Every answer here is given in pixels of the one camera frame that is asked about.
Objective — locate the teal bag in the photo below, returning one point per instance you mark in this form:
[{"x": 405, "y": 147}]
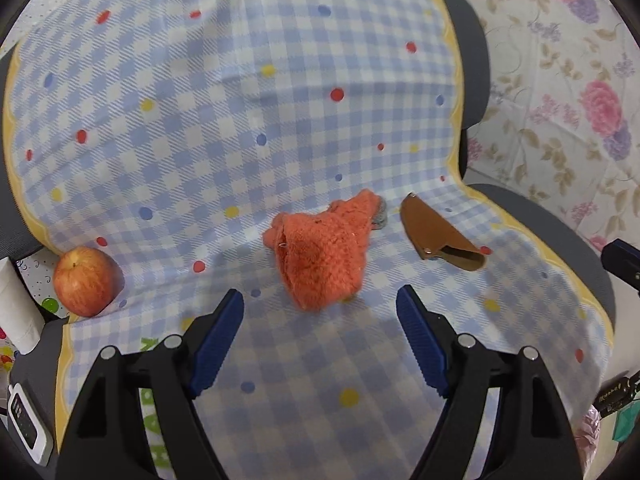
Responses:
[{"x": 625, "y": 421}]

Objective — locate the grey office chair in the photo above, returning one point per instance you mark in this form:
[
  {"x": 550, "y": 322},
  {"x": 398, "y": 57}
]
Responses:
[{"x": 500, "y": 159}]

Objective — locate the red apple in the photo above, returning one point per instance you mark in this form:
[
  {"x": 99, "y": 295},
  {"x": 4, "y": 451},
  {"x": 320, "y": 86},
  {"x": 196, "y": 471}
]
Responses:
[{"x": 86, "y": 281}]

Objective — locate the white remote device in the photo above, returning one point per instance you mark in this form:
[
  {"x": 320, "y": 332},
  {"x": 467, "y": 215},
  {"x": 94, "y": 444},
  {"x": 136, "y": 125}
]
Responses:
[{"x": 29, "y": 426}]

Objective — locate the blue checkered dotted blanket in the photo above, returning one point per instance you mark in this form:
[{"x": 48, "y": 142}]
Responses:
[{"x": 250, "y": 135}]

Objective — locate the brown leather pouch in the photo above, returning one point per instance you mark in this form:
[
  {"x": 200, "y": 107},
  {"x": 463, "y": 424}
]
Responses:
[{"x": 433, "y": 237}]

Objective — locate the dark glass bottle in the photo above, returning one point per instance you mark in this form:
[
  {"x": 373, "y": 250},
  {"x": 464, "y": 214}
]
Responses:
[{"x": 617, "y": 395}]

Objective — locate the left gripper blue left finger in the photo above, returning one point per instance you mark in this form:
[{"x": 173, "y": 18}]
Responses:
[{"x": 105, "y": 437}]

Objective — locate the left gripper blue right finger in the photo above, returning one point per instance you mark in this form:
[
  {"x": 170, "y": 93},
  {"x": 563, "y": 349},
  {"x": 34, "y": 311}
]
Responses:
[{"x": 532, "y": 436}]

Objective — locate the orange knitted glove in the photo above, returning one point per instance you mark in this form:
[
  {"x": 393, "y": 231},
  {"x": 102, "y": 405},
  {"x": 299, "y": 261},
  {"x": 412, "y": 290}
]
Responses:
[{"x": 321, "y": 257}]

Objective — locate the pink trash bag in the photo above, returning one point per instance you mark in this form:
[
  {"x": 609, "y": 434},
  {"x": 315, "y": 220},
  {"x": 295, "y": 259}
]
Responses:
[{"x": 587, "y": 436}]

